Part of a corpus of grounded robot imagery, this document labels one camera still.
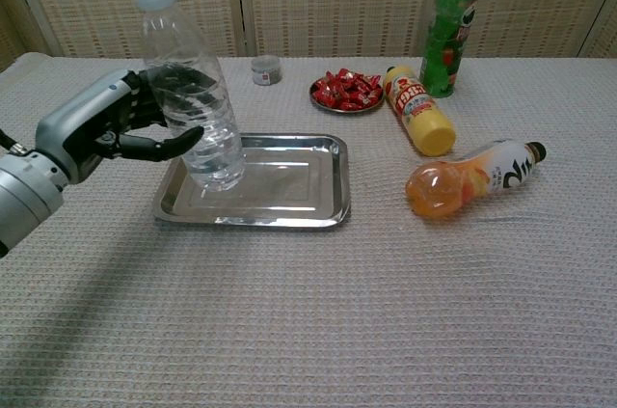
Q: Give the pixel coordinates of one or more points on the red wrapped candies pile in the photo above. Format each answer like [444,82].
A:
[348,89]

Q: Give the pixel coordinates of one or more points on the orange juice bottle black cap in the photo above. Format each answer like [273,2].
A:
[467,179]

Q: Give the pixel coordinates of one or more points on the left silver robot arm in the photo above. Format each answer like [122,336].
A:
[24,191]

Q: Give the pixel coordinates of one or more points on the white waffle-weave tablecloth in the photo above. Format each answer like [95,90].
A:
[308,307]

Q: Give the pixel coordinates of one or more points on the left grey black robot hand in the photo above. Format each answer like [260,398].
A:
[87,123]

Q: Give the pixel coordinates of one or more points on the small clear lidded jar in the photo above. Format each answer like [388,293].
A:
[265,70]

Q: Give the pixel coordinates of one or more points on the round metal candy dish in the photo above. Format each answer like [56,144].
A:
[348,109]

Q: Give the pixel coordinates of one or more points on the transparent plastic water bottle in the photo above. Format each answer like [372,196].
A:
[193,89]

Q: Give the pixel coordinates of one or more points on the green chips can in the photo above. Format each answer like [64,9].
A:
[450,36]

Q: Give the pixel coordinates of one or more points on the yellow plastic drink bottle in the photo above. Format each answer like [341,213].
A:
[419,111]

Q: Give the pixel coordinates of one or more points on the rectangular stainless steel tray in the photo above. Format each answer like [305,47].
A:
[289,186]

